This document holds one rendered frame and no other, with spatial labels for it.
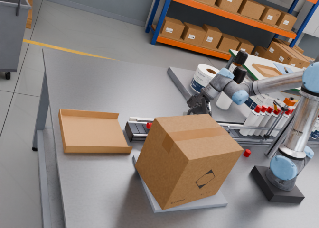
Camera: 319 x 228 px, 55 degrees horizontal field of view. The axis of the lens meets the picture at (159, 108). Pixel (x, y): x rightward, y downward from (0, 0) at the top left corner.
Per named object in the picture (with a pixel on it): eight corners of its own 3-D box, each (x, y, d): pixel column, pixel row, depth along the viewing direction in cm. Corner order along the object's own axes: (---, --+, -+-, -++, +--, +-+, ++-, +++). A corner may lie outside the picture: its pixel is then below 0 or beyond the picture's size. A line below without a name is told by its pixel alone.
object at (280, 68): (289, 68, 385) (290, 68, 385) (299, 80, 358) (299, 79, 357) (273, 63, 382) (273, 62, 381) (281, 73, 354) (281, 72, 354)
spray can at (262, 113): (247, 130, 190) (263, 103, 180) (253, 134, 187) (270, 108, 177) (242, 131, 186) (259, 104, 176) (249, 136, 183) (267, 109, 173)
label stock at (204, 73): (184, 82, 217) (192, 64, 210) (201, 80, 232) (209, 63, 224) (204, 97, 207) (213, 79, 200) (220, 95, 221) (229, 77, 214)
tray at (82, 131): (117, 119, 160) (118, 113, 158) (130, 153, 141) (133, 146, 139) (58, 115, 146) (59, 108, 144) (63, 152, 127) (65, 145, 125)
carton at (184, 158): (185, 157, 150) (208, 113, 137) (216, 194, 135) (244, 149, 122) (134, 166, 132) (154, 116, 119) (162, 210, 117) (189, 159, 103)
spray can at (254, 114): (244, 131, 187) (260, 104, 177) (248, 137, 183) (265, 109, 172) (237, 130, 185) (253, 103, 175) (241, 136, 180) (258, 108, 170)
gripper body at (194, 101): (194, 108, 166) (208, 91, 163) (201, 117, 160) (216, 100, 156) (184, 103, 162) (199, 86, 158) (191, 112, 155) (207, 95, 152)
